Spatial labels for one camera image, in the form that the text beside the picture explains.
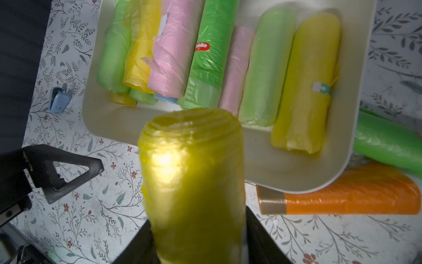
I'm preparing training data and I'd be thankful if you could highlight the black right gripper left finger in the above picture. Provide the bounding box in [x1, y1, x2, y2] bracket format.
[113, 220, 158, 264]

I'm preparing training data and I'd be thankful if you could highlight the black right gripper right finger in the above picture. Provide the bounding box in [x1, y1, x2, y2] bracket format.
[246, 206, 292, 264]

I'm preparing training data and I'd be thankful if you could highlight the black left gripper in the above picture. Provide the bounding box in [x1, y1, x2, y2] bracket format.
[1, 145, 104, 227]

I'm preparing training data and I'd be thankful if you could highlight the yellow trash bag roll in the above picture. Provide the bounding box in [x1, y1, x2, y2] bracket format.
[123, 0, 162, 94]
[138, 108, 246, 264]
[109, 92, 137, 107]
[270, 12, 341, 155]

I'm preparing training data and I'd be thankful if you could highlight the light green trash bag roll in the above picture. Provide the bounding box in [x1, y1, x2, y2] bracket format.
[129, 88, 158, 105]
[238, 5, 297, 127]
[97, 1, 132, 94]

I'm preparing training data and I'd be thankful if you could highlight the orange trash bag roll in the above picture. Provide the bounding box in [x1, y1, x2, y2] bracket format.
[257, 162, 422, 215]

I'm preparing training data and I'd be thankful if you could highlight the white blue trash bag roll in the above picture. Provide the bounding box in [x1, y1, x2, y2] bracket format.
[154, 94, 178, 105]

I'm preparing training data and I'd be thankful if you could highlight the green labelled trash bag roll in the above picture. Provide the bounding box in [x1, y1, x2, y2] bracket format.
[179, 0, 240, 110]

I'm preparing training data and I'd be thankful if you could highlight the pink trash bag roll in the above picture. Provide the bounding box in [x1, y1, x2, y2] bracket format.
[218, 27, 254, 117]
[142, 0, 205, 99]

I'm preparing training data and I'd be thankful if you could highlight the cream storage box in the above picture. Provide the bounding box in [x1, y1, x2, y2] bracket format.
[82, 1, 377, 194]

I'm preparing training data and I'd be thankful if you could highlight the small blue clip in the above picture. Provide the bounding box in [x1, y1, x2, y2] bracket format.
[49, 83, 73, 114]

